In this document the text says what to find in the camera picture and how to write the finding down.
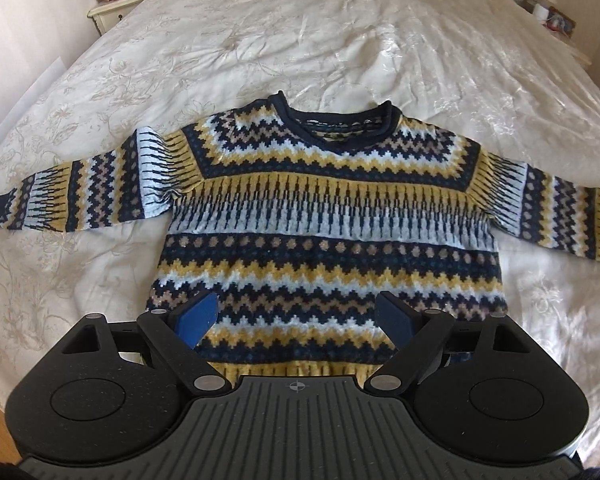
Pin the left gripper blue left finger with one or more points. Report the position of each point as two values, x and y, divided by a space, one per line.
172 337

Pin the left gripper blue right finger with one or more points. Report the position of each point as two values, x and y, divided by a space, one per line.
419 338

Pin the navy yellow patterned knit sweater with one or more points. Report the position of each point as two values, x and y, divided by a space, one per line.
297 221

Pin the cream floral bedspread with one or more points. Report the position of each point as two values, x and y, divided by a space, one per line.
482 68

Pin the cream left nightstand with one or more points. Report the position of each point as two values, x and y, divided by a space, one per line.
106 15

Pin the cream nightstand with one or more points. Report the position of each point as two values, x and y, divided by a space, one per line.
106 15
583 59

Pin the cream right nightstand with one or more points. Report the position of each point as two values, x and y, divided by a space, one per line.
583 59

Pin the framed photo right nightstand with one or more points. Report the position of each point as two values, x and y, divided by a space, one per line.
559 22

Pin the white cylinder speaker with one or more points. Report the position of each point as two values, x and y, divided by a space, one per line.
540 12

